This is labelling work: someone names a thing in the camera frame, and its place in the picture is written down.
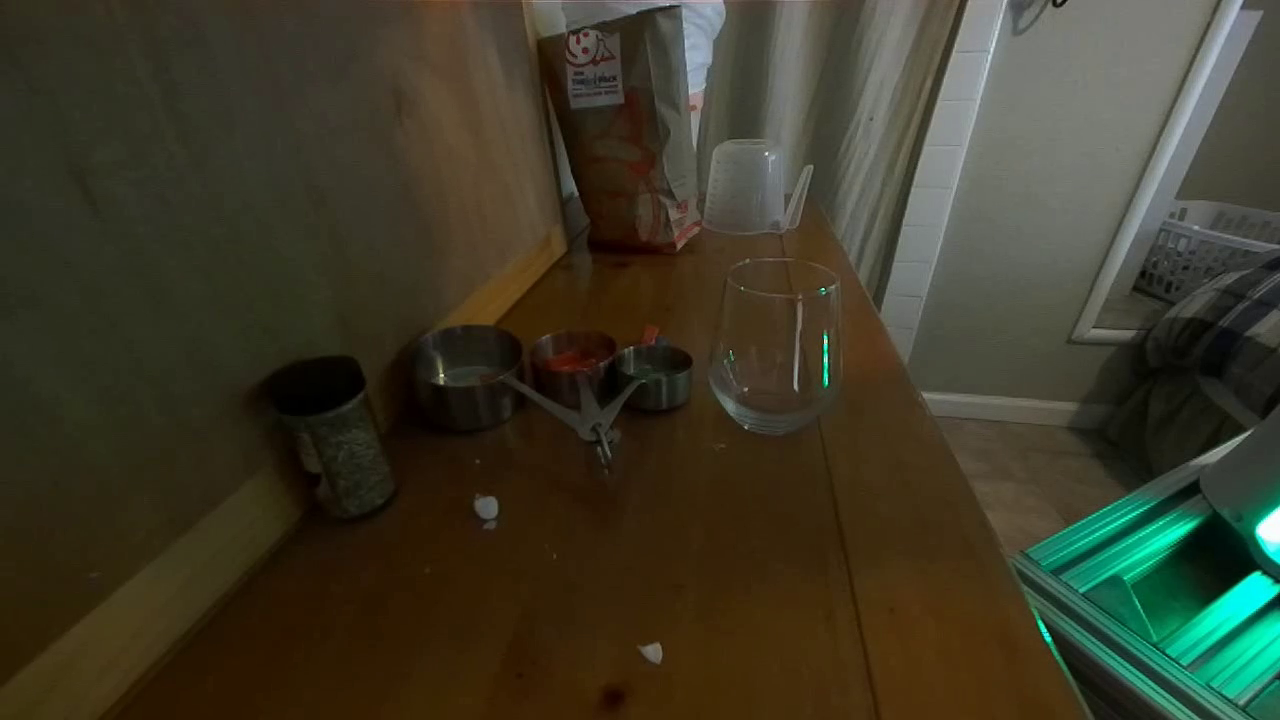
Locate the green lit aluminium robot base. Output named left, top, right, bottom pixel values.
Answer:
left=1011, top=417, right=1280, bottom=720

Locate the small steel measuring cup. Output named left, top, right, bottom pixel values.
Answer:
left=603, top=343, right=693, bottom=417

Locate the middle steel measuring cup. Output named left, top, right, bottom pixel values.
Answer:
left=528, top=331, right=618, bottom=441

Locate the wooden dresser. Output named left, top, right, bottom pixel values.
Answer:
left=120, top=278, right=1085, bottom=720

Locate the clear stemless glass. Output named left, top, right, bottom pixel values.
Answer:
left=708, top=254, right=839, bottom=435

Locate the large steel measuring cup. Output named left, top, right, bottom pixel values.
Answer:
left=413, top=322, right=553, bottom=431

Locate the translucent plastic measuring jug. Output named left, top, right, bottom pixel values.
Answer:
left=704, top=141, right=814, bottom=237

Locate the white crumb near tin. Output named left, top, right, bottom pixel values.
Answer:
left=471, top=495, right=502, bottom=525

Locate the brown paper flour bag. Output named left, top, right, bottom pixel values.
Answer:
left=537, top=0, right=727, bottom=250

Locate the white crumb near edge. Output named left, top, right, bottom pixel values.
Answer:
left=635, top=638, right=663, bottom=669

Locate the dark lidded spice tin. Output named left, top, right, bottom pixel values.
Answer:
left=265, top=356, right=397, bottom=520

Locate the beige curtain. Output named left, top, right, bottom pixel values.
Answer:
left=702, top=0, right=967, bottom=297

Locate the plaid blanket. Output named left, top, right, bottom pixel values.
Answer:
left=1105, top=261, right=1280, bottom=470

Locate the white wicker laundry basket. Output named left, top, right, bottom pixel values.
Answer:
left=1135, top=199, right=1280, bottom=302

